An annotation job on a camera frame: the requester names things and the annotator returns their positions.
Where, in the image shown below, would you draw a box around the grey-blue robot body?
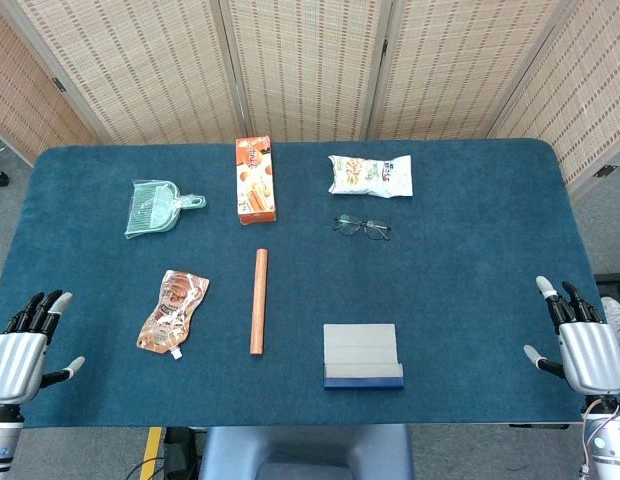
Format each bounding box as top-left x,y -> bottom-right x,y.
197,424 -> 416,480

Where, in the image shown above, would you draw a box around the wooden rolling pin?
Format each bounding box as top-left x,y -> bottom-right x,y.
249,248 -> 270,357

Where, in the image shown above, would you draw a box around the grey and blue box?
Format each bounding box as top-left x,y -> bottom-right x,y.
322,323 -> 406,391

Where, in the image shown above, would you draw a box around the white shoe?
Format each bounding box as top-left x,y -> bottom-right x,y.
600,296 -> 620,369

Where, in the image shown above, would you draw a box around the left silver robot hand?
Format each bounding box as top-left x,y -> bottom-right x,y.
0,289 -> 86,405

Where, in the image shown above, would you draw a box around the black eyeglasses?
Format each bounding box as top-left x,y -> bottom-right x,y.
332,213 -> 392,242

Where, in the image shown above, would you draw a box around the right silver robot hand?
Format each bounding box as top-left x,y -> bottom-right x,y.
522,275 -> 620,401

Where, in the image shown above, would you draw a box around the white snack bag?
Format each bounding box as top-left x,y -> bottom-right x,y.
327,154 -> 414,199

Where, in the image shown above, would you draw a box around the yellow floor tape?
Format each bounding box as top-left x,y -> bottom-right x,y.
139,427 -> 164,480

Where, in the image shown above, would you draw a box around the black chair base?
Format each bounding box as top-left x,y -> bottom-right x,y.
0,127 -> 11,189

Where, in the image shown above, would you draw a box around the orange snack box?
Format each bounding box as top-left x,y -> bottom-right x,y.
235,136 -> 279,226

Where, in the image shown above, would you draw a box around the bamboo folding screen panel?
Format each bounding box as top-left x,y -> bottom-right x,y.
217,0 -> 396,144
364,0 -> 581,142
487,0 -> 620,201
0,0 -> 99,166
0,0 -> 246,146

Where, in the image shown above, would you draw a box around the mint green plastic dustpan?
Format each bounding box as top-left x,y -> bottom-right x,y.
123,179 -> 208,240

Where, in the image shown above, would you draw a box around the brown spout drink pouch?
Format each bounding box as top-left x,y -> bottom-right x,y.
135,269 -> 211,360

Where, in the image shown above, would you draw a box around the blue table cloth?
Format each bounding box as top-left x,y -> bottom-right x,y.
0,138 -> 617,430

